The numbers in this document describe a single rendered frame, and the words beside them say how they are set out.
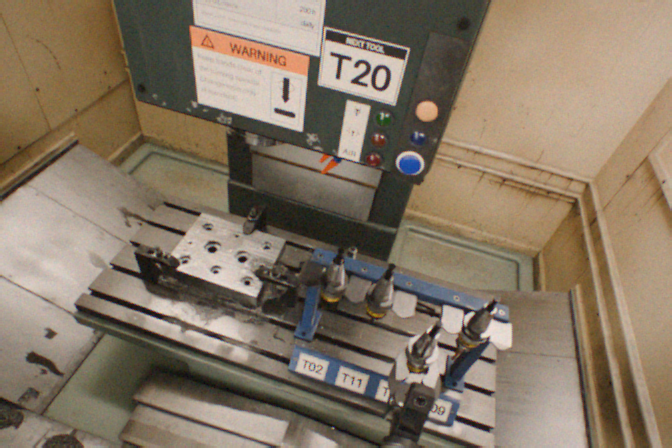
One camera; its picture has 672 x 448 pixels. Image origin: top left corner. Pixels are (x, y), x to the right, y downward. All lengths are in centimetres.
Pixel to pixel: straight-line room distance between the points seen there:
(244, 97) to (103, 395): 116
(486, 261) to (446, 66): 162
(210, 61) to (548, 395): 130
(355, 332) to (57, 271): 104
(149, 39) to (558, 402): 138
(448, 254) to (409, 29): 159
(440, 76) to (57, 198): 159
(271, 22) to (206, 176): 169
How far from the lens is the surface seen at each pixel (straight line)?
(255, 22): 55
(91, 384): 158
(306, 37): 53
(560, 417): 148
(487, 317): 94
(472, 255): 205
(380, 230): 159
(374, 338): 127
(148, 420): 139
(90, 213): 185
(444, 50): 50
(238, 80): 59
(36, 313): 167
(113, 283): 141
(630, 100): 174
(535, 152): 179
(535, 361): 156
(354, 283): 97
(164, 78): 66
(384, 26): 50
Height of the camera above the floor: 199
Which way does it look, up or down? 46 degrees down
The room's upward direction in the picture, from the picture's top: 11 degrees clockwise
